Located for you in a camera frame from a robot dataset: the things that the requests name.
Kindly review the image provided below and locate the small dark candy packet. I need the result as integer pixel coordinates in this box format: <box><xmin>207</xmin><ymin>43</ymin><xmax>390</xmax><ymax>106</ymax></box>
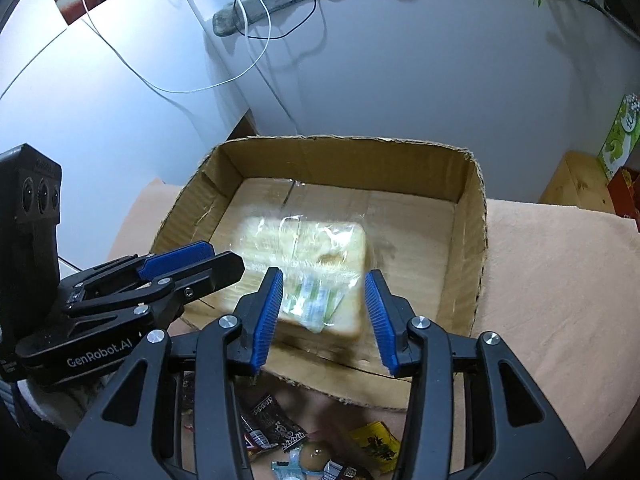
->
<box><xmin>240</xmin><ymin>393</ymin><xmax>308</xmax><ymax>454</ymax></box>

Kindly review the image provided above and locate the yellow snack packet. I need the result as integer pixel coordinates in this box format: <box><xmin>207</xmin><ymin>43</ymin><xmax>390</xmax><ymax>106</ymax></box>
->
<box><xmin>348</xmin><ymin>420</ymin><xmax>400</xmax><ymax>474</ymax></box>

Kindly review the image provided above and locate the bread slice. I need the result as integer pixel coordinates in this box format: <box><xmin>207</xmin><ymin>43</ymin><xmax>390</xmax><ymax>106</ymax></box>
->
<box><xmin>229</xmin><ymin>216</ymin><xmax>367</xmax><ymax>339</ymax></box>

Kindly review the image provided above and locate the packaged braised egg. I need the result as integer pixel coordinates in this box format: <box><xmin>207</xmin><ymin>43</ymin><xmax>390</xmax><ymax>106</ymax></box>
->
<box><xmin>271</xmin><ymin>441</ymin><xmax>333</xmax><ymax>480</ymax></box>

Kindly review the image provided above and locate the large Snickers bar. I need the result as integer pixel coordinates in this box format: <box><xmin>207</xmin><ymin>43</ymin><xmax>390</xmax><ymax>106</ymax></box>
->
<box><xmin>321</xmin><ymin>460</ymin><xmax>373</xmax><ymax>480</ymax></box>

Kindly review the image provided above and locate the white cabinet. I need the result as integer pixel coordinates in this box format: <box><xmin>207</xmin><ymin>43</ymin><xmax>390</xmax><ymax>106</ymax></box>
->
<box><xmin>1</xmin><ymin>0</ymin><xmax>247</xmax><ymax>268</ymax></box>

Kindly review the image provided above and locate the open cardboard box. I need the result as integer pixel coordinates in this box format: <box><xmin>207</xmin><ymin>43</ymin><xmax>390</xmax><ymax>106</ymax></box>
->
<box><xmin>152</xmin><ymin>136</ymin><xmax>487</xmax><ymax>410</ymax></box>

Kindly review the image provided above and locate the red storage box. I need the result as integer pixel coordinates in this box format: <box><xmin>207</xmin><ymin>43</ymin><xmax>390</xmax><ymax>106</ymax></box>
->
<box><xmin>608</xmin><ymin>167</ymin><xmax>640</xmax><ymax>230</ymax></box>

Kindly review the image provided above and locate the green juice carton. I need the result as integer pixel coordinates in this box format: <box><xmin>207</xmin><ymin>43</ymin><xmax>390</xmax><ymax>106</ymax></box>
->
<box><xmin>597</xmin><ymin>93</ymin><xmax>640</xmax><ymax>181</ymax></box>

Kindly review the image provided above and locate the white cable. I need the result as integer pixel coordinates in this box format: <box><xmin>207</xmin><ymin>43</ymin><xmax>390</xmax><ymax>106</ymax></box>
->
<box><xmin>64</xmin><ymin>0</ymin><xmax>274</xmax><ymax>96</ymax></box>

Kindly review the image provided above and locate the black cable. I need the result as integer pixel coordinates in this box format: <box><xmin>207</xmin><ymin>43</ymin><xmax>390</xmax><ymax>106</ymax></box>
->
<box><xmin>232</xmin><ymin>0</ymin><xmax>342</xmax><ymax>42</ymax></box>

